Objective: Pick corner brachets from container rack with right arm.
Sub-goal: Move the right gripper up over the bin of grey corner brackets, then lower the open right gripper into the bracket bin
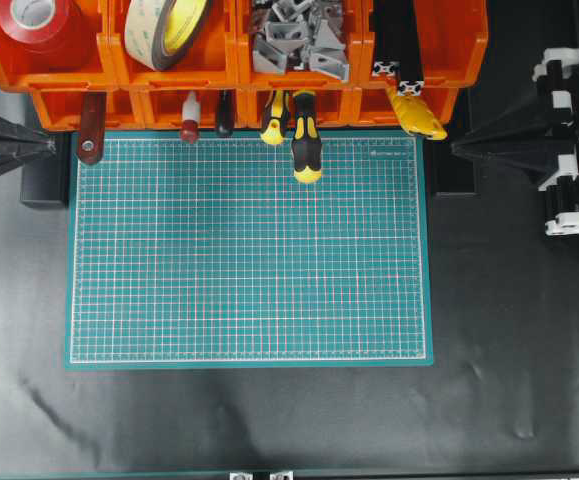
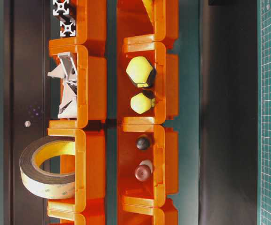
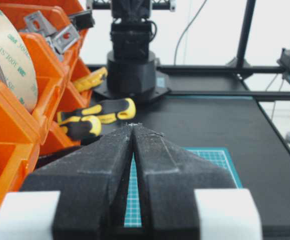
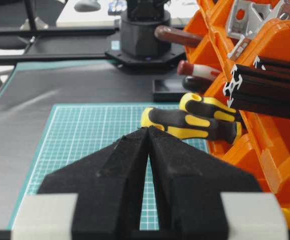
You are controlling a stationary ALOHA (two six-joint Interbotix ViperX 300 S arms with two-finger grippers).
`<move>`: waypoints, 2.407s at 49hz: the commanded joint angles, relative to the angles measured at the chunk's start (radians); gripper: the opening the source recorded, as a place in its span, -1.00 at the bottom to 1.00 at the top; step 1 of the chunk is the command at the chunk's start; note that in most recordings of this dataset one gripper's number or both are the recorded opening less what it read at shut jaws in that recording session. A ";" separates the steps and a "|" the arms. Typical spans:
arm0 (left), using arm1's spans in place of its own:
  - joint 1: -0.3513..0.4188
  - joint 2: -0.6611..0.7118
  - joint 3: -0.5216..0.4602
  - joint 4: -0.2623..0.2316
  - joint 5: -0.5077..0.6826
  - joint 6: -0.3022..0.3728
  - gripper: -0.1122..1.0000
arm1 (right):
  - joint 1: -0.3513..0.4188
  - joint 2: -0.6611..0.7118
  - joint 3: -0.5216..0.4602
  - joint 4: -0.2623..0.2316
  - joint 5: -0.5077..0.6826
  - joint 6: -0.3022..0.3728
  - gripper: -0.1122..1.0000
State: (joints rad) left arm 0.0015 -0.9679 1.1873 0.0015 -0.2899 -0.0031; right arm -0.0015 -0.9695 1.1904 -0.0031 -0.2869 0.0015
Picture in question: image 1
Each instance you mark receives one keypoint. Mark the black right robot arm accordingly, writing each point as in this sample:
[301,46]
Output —
[541,139]

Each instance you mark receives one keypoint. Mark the black rack base block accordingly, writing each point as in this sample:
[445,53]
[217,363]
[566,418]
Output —
[45,182]

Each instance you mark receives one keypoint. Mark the orange container rack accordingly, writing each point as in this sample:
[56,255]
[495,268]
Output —
[219,59]

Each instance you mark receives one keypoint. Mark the green cutting mat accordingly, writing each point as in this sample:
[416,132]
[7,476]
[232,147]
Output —
[213,255]

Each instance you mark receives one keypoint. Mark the long yellow black screwdriver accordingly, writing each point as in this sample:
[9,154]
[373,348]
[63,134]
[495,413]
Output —
[306,144]

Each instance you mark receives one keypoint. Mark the short yellow black screwdriver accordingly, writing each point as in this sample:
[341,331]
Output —
[275,118]

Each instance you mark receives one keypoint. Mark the white red glue bottle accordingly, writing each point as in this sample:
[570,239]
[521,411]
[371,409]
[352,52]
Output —
[190,118]

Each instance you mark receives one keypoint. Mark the yellow utility knife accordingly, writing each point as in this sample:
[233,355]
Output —
[414,116]

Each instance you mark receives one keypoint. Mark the black aluminium profile right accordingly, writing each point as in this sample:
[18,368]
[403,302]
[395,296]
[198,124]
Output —
[411,78]

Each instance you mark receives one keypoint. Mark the black aluminium profile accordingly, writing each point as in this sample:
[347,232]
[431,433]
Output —
[411,78]
[386,58]

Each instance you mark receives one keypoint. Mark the cream double-sided tape roll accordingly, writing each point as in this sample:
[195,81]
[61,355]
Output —
[158,34]

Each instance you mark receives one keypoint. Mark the black aluminium profile left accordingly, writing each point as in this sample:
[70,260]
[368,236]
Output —
[386,58]

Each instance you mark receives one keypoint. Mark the red tape roll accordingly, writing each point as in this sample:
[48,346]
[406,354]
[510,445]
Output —
[42,26]

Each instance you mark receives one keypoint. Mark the black handled tool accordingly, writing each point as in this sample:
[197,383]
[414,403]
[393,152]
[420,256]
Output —
[224,114]

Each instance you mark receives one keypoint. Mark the grey corner bracket front left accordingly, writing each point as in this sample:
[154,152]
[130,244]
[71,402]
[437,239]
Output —
[269,62]

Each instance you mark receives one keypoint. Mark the grey corner bracket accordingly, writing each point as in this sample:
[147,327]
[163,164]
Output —
[269,62]
[330,62]
[287,36]

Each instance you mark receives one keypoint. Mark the grey corner bracket front right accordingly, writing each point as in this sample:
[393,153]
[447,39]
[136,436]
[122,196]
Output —
[330,62]

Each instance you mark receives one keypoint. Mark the grey corner bracket middle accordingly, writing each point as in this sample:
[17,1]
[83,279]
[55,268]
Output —
[287,36]

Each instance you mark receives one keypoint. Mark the dark red wooden handle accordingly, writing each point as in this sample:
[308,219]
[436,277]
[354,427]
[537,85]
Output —
[90,144]

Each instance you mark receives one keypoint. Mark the small bracket bottom right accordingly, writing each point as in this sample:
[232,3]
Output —
[283,475]

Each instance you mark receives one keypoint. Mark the small bracket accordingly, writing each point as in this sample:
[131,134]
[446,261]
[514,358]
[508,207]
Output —
[283,475]
[240,476]

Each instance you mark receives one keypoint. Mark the small bracket bottom left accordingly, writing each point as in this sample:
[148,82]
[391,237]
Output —
[240,476]

